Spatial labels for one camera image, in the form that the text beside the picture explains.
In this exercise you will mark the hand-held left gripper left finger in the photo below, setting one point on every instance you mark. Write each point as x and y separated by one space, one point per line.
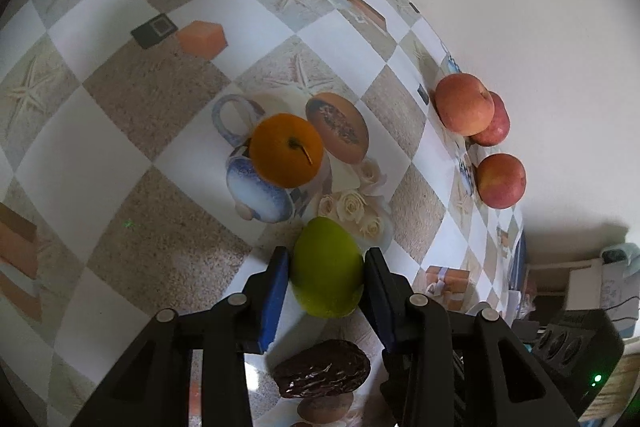
274 297

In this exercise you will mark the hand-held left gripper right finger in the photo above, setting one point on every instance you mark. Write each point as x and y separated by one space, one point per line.
380 297

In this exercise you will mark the green mango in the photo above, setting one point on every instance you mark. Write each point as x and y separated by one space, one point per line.
327 272

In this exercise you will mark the white shelf unit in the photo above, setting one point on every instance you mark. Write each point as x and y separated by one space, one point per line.
600 282

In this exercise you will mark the dark brown avocado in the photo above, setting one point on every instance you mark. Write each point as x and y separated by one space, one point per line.
322 374

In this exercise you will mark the light blue cloth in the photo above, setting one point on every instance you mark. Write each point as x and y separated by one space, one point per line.
620 254

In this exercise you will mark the brown kiwi fruit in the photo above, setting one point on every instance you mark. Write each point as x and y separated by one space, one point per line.
325 409

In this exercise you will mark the orange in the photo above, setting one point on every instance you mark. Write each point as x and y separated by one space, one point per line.
285 152

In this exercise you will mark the red apple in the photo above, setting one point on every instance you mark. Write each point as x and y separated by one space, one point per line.
500 182
497 124
462 104

